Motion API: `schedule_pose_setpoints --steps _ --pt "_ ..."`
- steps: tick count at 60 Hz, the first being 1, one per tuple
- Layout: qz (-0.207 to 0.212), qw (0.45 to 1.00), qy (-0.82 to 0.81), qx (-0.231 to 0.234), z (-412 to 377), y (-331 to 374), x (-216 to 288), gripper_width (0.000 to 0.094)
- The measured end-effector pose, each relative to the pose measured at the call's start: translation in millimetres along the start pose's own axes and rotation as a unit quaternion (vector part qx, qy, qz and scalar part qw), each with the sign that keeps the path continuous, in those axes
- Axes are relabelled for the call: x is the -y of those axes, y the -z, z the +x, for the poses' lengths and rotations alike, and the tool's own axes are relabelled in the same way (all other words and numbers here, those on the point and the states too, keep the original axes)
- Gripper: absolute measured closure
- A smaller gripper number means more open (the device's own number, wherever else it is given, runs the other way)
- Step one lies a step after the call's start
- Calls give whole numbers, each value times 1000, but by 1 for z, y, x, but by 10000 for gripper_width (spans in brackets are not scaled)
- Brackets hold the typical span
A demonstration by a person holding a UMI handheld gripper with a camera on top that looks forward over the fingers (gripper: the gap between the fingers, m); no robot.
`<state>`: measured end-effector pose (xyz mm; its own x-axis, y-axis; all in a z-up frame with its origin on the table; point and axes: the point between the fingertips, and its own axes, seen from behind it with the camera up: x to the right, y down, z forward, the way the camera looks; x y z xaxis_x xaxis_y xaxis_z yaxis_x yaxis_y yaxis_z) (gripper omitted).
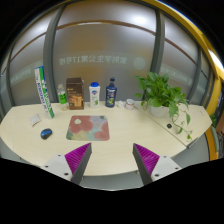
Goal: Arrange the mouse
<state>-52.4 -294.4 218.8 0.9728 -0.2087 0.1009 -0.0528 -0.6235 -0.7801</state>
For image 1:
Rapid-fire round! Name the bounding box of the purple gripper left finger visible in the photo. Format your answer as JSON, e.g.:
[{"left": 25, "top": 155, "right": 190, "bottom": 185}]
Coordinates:
[{"left": 41, "top": 142, "right": 93, "bottom": 186}]

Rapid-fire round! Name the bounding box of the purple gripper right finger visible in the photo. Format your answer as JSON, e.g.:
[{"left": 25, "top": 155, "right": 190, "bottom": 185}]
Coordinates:
[{"left": 132, "top": 143, "right": 183, "bottom": 186}]

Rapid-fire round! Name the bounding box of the floral pastel mouse pad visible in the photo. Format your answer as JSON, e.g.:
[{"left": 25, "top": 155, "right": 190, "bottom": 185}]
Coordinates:
[{"left": 66, "top": 115, "right": 110, "bottom": 141}]

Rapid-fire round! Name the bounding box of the black blue computer mouse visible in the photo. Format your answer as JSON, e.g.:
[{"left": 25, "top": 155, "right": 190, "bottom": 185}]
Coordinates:
[{"left": 40, "top": 128, "right": 52, "bottom": 140}]

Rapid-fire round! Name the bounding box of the white plant pot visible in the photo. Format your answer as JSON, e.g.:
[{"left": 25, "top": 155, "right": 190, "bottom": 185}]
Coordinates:
[{"left": 149, "top": 106, "right": 168, "bottom": 118}]

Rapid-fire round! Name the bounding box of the small white red jar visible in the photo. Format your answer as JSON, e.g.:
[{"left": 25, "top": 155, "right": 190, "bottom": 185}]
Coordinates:
[{"left": 125, "top": 99, "right": 134, "bottom": 110}]

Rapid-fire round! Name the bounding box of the small white tissue packet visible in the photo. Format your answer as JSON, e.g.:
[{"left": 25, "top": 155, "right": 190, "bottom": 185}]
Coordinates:
[{"left": 29, "top": 114, "right": 41, "bottom": 126}]

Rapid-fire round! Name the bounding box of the small white crumpled object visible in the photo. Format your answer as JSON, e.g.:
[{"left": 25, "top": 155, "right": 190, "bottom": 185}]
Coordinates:
[{"left": 116, "top": 101, "right": 124, "bottom": 108}]

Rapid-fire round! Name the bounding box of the green pothos plant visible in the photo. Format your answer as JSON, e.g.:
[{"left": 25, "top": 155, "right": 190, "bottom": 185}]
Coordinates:
[{"left": 135, "top": 71, "right": 192, "bottom": 140}]

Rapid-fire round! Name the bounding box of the clear green-label plastic bottle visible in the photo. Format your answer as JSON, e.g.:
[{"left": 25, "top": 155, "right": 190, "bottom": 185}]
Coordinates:
[{"left": 57, "top": 84, "right": 68, "bottom": 111}]

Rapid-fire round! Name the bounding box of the white blue-cap lotion bottle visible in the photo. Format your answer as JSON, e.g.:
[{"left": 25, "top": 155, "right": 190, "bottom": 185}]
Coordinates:
[{"left": 89, "top": 82, "right": 100, "bottom": 108}]

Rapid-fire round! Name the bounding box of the brown cardboard box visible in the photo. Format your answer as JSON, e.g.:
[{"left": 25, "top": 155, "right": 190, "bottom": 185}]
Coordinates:
[{"left": 66, "top": 77, "right": 84, "bottom": 110}]

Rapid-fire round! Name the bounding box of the dark blue shampoo bottle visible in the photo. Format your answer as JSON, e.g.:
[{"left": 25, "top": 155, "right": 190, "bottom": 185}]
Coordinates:
[{"left": 105, "top": 77, "right": 117, "bottom": 108}]

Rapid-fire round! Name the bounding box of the green white shuttlecock tube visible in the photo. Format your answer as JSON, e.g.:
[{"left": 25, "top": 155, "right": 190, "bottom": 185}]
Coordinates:
[{"left": 34, "top": 66, "right": 54, "bottom": 119}]

